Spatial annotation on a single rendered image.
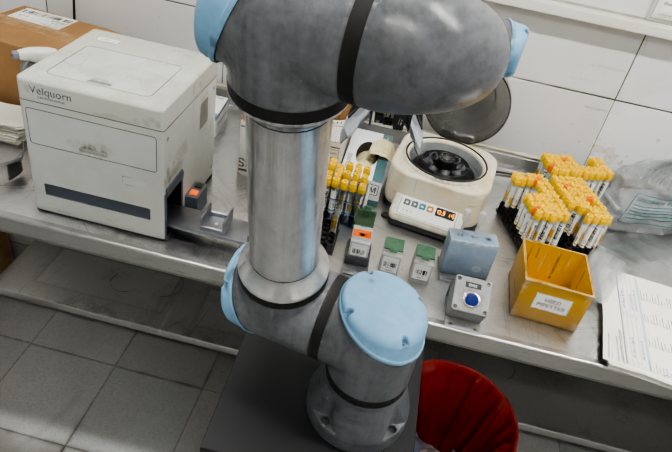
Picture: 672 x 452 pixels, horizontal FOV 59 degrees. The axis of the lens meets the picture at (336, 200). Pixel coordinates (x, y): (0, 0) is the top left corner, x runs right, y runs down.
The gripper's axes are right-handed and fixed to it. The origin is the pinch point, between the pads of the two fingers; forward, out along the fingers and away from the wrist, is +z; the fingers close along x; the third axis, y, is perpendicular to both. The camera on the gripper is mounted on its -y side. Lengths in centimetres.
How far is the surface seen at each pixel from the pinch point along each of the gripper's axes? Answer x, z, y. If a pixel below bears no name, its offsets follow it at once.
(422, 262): 12.6, 19.6, 9.0
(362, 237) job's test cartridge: 0.0, 17.5, 6.6
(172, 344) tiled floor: -52, 115, -32
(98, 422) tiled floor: -65, 113, 1
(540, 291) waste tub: 34.8, 17.2, 14.6
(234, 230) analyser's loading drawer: -25.7, 21.0, 6.4
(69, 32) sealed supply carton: -79, 10, -45
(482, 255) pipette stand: 24.9, 18.3, 5.7
